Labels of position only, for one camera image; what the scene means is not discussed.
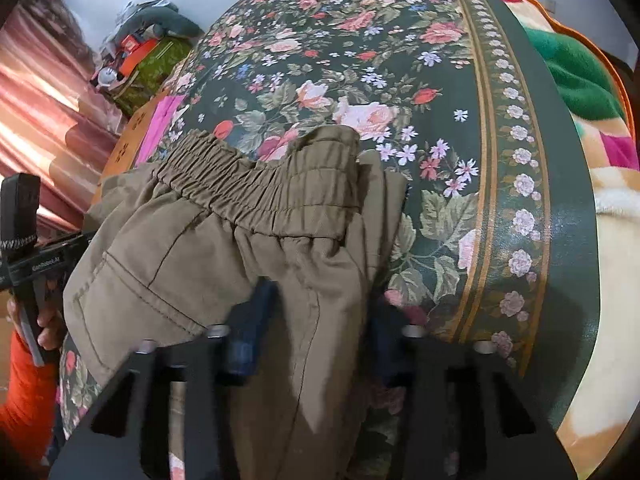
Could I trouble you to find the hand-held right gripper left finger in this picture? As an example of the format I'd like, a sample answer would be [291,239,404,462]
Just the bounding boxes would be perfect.
[47,280,281,480]

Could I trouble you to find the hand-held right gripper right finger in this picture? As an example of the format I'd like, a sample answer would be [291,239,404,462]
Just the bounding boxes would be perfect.
[372,292,581,480]

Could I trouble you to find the khaki pants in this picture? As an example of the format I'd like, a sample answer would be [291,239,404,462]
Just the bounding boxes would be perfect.
[62,125,408,480]

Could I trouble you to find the person's left forearm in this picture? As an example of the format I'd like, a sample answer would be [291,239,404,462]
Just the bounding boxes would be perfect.
[0,331,65,467]

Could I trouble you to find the person's left hand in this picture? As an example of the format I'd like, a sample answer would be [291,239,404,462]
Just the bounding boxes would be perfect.
[36,279,69,352]

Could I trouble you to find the pink satin curtain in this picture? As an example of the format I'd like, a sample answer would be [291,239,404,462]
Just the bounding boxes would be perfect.
[0,0,126,243]

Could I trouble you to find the orange patterned mat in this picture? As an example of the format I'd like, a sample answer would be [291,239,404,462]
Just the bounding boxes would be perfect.
[96,95,173,198]

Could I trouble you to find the pink cloth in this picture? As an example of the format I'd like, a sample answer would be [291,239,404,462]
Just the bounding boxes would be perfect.
[134,94,190,167]

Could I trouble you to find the green patterned cloth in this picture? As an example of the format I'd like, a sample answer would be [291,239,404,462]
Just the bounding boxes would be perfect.
[111,35,197,117]

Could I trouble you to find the orange box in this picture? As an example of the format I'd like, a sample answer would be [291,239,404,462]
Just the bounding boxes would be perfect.
[114,34,160,75]

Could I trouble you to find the grey cloth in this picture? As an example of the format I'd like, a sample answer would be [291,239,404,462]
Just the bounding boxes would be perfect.
[120,5,207,40]

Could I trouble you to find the floral dark green bedspread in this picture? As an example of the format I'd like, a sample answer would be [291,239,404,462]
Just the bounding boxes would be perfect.
[50,0,601,480]

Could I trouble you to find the colourful fleece blanket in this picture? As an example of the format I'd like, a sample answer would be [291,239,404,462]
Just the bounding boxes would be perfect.
[487,0,640,478]

